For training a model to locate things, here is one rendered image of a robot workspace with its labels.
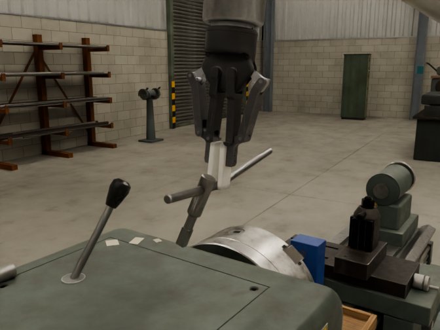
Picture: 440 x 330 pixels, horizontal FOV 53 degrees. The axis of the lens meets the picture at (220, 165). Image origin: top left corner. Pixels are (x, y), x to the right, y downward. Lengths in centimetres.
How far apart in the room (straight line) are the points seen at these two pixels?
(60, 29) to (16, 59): 113
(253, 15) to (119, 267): 44
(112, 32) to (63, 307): 947
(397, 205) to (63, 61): 780
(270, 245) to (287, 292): 25
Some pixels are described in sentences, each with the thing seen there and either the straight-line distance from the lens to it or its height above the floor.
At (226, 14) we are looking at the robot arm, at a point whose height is 164.
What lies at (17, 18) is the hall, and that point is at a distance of 854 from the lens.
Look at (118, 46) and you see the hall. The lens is 1013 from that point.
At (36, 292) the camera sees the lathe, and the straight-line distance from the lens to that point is 72.
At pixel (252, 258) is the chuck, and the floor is 122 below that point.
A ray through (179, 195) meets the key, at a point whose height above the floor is 141.
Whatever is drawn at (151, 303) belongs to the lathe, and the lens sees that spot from 65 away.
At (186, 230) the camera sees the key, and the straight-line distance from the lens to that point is 66.
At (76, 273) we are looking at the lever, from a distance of 74.
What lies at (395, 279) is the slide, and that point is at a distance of 143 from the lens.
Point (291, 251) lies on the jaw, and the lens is 95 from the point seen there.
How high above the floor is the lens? 158
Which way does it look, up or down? 13 degrees down
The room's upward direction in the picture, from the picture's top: straight up
